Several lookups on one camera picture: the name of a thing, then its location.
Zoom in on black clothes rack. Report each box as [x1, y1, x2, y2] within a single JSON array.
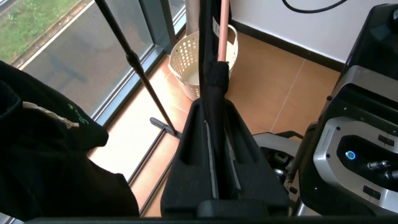
[[93, 0, 183, 216]]

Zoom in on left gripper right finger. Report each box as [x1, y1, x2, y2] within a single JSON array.
[[223, 99, 290, 218]]

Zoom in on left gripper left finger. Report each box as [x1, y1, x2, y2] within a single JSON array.
[[160, 99, 219, 218]]

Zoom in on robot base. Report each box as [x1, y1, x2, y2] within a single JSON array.
[[252, 2, 398, 218]]

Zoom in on pink clothes hanger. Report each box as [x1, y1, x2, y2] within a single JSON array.
[[217, 0, 231, 62]]

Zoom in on window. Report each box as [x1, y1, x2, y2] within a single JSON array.
[[0, 0, 188, 128]]

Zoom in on beige curtain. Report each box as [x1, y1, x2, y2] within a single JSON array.
[[184, 0, 201, 37]]

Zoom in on white laundry basket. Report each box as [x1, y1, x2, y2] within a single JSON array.
[[167, 24, 239, 101]]

